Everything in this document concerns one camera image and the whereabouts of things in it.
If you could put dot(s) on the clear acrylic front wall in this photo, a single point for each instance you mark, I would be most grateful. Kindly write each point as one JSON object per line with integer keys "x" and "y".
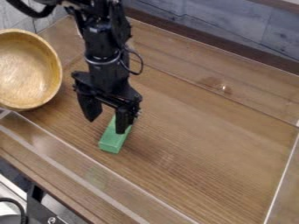
{"x": 92, "y": 190}

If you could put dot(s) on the black table leg bracket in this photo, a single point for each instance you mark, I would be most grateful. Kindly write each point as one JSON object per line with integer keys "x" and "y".
{"x": 37, "y": 213}

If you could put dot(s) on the clear acrylic wall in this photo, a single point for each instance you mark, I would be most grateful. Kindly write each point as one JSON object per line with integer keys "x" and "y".
{"x": 249, "y": 82}
{"x": 92, "y": 190}

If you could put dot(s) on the clear acrylic back wall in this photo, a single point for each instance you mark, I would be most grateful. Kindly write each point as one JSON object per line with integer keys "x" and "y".
{"x": 249, "y": 82}

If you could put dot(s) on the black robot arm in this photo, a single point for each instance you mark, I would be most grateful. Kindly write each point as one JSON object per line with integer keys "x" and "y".
{"x": 105, "y": 31}

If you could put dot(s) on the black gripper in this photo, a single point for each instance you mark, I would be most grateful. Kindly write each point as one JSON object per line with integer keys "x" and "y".
{"x": 104, "y": 85}

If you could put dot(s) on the green rectangular stick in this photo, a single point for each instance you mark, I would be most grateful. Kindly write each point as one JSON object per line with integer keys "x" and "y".
{"x": 111, "y": 141}

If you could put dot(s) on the wooden bowl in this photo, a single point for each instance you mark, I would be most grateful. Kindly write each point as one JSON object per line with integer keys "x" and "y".
{"x": 30, "y": 72}

